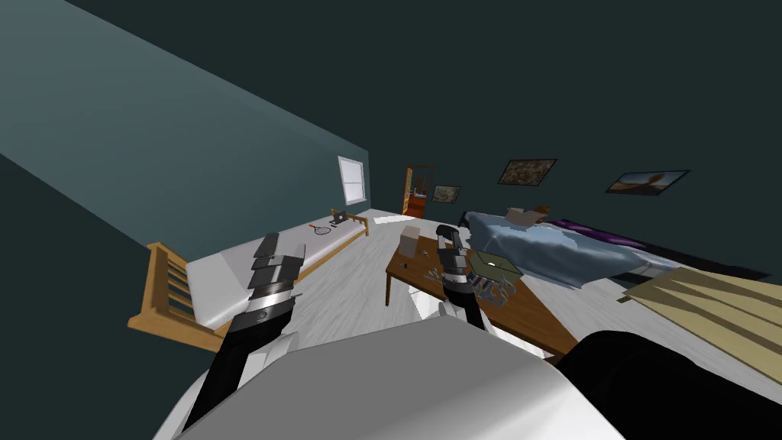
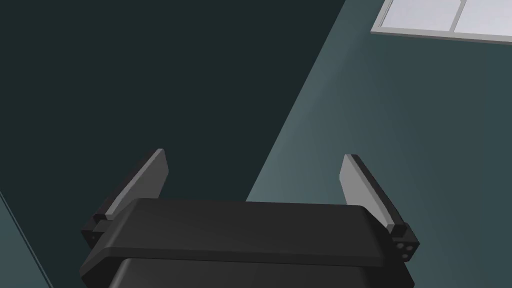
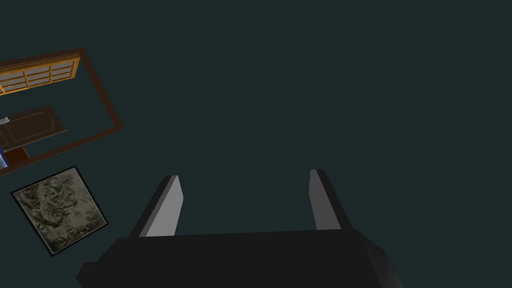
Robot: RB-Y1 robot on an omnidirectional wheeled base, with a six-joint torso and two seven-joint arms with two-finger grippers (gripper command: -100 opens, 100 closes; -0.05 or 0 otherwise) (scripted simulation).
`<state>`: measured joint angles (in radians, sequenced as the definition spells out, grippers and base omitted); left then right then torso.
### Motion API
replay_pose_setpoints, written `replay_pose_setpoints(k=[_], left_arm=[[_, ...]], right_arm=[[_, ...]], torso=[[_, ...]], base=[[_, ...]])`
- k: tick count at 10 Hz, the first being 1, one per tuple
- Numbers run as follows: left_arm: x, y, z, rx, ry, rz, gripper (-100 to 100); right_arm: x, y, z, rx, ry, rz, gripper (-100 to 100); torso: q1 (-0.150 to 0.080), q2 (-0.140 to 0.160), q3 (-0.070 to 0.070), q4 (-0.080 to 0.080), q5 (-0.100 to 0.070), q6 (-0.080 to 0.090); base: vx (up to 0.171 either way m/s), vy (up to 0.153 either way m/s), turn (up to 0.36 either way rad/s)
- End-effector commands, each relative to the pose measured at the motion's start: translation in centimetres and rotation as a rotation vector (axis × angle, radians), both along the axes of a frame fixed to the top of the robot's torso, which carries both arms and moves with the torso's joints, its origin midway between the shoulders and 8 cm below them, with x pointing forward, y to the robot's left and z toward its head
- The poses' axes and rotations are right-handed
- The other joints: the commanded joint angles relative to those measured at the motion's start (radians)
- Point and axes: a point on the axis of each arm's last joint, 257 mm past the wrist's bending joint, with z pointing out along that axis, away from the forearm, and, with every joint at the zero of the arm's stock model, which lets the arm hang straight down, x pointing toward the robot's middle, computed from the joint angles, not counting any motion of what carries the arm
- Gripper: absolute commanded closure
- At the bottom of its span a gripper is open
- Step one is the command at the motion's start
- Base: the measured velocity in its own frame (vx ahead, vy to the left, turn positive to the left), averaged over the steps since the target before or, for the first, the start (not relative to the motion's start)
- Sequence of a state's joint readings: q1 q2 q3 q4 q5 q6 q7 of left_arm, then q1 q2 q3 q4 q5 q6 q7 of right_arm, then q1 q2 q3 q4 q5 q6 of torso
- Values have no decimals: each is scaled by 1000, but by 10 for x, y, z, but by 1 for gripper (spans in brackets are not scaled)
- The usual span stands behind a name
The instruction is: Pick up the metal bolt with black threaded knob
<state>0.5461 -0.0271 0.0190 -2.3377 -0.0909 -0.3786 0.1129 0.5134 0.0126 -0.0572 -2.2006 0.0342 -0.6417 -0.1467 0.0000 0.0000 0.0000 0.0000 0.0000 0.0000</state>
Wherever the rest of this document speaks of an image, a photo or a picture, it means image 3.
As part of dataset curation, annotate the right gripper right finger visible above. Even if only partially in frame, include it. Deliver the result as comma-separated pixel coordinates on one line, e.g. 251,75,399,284
308,168,354,231

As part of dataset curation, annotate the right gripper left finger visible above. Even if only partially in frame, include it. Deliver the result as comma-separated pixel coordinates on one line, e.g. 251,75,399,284
128,174,185,239

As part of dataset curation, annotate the orange framed window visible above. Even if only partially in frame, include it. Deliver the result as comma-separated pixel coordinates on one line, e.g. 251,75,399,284
0,56,81,97

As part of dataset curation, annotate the dark brown door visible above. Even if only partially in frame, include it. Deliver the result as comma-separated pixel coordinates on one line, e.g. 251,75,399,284
0,105,69,151

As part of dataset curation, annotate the black framed grey picture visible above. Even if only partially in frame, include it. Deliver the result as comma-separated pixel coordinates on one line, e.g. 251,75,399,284
9,165,109,257

